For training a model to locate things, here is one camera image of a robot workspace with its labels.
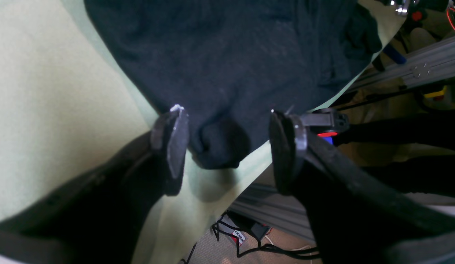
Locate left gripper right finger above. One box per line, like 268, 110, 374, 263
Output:
269, 110, 455, 264

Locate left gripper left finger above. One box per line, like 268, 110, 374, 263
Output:
0, 105, 189, 264

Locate dark navy T-shirt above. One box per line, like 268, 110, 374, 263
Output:
84, 0, 382, 169

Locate blue clamp at left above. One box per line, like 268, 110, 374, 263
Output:
372, 44, 407, 72

